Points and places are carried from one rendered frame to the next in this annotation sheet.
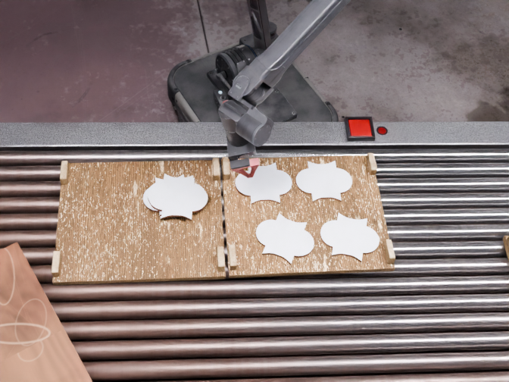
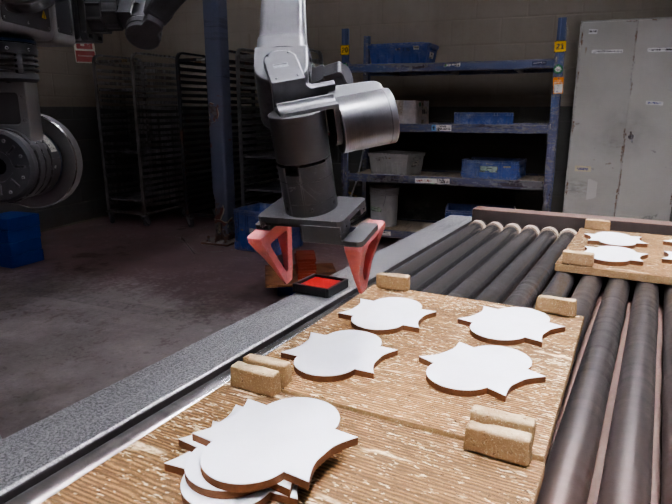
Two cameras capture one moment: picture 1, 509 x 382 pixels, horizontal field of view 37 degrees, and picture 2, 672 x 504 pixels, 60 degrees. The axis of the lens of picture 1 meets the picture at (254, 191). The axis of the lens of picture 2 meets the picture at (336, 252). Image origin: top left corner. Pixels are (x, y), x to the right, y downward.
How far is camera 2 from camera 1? 1.60 m
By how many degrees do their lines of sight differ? 58
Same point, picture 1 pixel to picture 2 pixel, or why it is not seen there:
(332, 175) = (384, 305)
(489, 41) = not seen: hidden behind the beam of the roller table
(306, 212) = (434, 341)
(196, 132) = (127, 393)
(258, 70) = (286, 40)
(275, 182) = (350, 342)
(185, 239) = (394, 484)
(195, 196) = (298, 412)
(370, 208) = (463, 304)
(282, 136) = (259, 330)
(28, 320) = not seen: outside the picture
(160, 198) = (248, 461)
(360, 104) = not seen: hidden behind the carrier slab
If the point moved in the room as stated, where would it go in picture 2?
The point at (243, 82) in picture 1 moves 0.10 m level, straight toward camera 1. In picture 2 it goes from (283, 58) to (365, 53)
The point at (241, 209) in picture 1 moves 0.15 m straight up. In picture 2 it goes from (374, 391) to (376, 261)
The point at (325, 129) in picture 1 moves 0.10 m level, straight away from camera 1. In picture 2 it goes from (290, 304) to (254, 291)
